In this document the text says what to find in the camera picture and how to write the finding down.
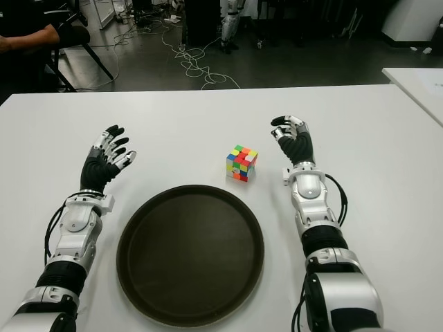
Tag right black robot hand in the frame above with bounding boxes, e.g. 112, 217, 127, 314
270, 114, 316, 167

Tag white humanoid robot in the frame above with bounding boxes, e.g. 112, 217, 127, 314
220, 0, 247, 55

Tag white machine base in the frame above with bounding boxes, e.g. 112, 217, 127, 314
380, 0, 443, 44

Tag black cabinet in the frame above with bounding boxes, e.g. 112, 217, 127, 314
185, 0, 224, 48

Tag white cabinet frame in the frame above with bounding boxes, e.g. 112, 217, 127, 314
82, 0, 117, 30

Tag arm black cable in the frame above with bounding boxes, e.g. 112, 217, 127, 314
323, 174, 349, 229
43, 199, 75, 267

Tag tangled white floor cable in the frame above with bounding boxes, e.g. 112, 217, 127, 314
161, 17, 242, 90

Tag black chair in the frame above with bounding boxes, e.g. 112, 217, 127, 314
44, 0, 115, 93

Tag grey leaning frame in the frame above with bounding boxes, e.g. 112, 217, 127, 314
341, 6, 359, 39

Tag thin white floor cable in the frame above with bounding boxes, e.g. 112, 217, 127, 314
112, 20, 163, 81

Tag person in black shirt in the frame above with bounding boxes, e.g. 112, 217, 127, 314
0, 0, 62, 104

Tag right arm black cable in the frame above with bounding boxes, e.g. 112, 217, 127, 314
323, 174, 349, 229

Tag dark brown round plate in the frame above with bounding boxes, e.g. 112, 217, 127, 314
116, 185, 266, 328

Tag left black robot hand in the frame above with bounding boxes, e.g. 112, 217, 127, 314
80, 124, 138, 194

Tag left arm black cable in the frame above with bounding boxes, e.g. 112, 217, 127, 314
43, 199, 75, 267

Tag multicoloured Rubik's cube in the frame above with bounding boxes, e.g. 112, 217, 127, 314
226, 144, 260, 182

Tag white side table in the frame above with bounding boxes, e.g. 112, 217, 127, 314
381, 67, 443, 127

